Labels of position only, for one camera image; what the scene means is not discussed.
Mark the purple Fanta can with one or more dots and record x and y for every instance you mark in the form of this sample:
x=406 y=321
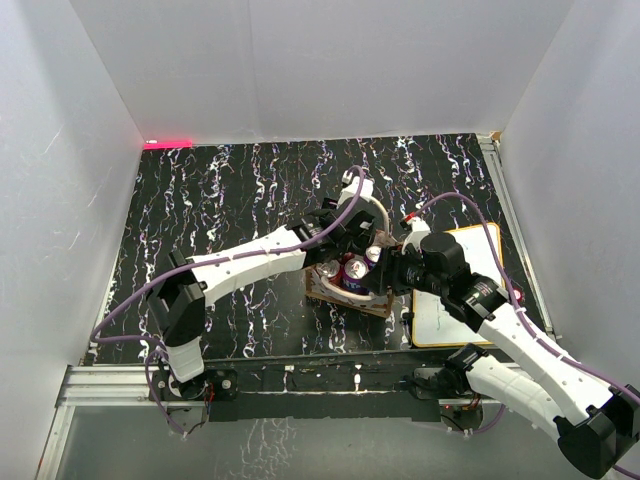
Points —
x=372 y=255
x=353 y=272

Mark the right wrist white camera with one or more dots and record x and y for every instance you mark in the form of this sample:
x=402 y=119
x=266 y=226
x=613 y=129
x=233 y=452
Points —
x=416 y=228

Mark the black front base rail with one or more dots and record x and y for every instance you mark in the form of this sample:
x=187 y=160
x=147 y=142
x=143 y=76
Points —
x=407 y=384

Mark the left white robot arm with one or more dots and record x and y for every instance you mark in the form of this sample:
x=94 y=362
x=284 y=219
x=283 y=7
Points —
x=181 y=295

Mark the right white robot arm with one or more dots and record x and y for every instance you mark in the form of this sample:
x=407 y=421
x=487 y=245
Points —
x=594 y=422

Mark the red cola can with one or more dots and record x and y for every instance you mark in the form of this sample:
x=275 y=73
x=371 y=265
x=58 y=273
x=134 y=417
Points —
x=331 y=270

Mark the pink tape strip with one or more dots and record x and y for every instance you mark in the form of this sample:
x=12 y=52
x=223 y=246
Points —
x=161 y=145

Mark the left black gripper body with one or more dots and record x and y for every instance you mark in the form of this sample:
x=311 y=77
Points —
x=356 y=245

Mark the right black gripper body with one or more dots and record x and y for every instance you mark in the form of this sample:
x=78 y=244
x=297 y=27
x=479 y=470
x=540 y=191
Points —
x=408 y=273

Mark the wrist white camera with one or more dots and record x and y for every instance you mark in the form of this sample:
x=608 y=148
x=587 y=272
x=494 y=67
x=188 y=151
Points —
x=351 y=184
x=416 y=228

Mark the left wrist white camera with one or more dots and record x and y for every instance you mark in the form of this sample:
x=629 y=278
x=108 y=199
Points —
x=351 y=184

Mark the aluminium frame rail right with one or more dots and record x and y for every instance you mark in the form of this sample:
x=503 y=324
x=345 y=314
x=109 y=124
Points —
x=491 y=155

